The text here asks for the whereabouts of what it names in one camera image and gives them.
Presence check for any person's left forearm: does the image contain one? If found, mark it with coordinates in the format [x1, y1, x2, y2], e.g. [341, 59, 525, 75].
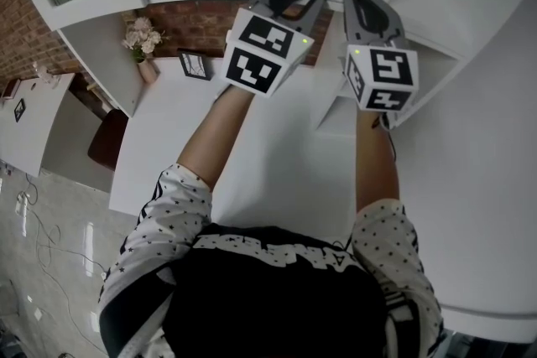
[175, 85, 255, 192]

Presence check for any pale pink flower bouquet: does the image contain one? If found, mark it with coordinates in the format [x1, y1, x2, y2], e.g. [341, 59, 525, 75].
[121, 16, 165, 64]

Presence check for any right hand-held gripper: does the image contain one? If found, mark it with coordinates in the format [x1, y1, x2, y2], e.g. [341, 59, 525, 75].
[341, 0, 420, 112]

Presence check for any pink vase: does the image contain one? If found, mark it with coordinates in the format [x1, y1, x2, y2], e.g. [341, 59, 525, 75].
[136, 57, 161, 86]

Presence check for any person's right forearm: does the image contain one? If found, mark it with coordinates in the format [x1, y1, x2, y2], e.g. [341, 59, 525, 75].
[355, 107, 400, 213]

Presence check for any brown chair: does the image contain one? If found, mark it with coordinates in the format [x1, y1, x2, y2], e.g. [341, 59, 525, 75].
[86, 108, 129, 173]

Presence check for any small black picture frame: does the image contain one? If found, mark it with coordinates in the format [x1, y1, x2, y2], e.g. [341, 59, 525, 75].
[13, 97, 28, 123]

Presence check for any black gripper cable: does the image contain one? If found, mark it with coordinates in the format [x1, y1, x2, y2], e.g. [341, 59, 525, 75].
[378, 112, 399, 164]

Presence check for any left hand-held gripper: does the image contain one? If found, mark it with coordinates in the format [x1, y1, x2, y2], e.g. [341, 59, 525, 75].
[220, 0, 330, 98]

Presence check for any white side desk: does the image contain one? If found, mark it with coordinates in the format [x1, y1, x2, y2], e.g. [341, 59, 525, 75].
[0, 72, 77, 178]

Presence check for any small pale flower ornament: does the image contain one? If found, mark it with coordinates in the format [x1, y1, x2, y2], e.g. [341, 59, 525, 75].
[32, 61, 59, 86]

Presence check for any grey floor cable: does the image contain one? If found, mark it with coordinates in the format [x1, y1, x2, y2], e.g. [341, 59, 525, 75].
[23, 174, 108, 353]

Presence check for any black and white starred shirt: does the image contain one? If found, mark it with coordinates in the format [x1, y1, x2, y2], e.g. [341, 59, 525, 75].
[97, 163, 446, 358]

